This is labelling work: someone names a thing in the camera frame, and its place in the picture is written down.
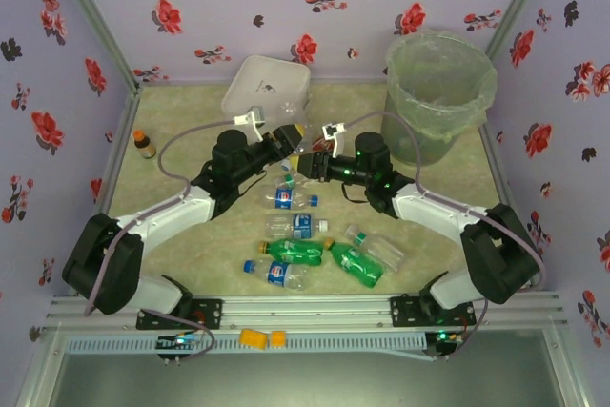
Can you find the Pepsi bottle blue cap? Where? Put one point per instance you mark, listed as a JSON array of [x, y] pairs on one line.
[[278, 273], [284, 198]]

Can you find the blue label bottle white cap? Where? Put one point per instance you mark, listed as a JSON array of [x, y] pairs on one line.
[[301, 226]]

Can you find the clear bottle green cap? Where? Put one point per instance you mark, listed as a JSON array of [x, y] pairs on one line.
[[381, 250]]

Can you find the green bottle yellow cap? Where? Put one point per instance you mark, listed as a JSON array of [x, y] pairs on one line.
[[295, 252]]

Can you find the green bottle orange cap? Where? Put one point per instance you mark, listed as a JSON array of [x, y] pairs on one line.
[[357, 266]]

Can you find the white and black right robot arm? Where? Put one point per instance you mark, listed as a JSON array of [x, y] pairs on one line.
[[438, 216]]

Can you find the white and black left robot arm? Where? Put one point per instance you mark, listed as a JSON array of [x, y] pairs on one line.
[[162, 218]]

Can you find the grey plastic bin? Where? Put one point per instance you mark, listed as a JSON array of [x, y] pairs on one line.
[[429, 149]]

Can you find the green plastic bin liner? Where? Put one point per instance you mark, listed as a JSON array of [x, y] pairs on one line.
[[457, 116]]

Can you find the white zip case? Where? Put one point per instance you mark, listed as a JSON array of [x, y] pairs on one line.
[[267, 78]]

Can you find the small brown bottle orange cap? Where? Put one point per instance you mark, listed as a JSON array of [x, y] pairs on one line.
[[145, 147]]

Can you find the small yellow block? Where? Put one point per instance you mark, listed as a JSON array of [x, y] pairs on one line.
[[278, 338]]

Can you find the large yellow block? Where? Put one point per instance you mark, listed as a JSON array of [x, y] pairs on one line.
[[252, 338]]

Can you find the aluminium table side rail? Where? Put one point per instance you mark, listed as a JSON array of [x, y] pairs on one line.
[[116, 159], [502, 178]]

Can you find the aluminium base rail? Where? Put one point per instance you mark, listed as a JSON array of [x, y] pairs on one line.
[[305, 311]]

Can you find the aluminium frame post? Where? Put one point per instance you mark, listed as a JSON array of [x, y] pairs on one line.
[[95, 21], [519, 2]]

